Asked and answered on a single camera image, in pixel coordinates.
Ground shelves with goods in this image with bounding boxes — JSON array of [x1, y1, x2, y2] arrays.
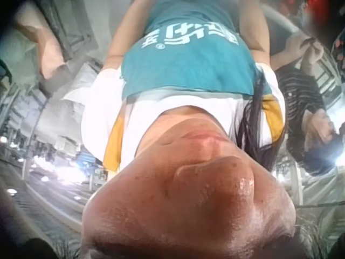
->
[[0, 88, 108, 189]]

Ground dark metal rack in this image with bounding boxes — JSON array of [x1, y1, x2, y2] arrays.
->
[[40, 0, 101, 60]]

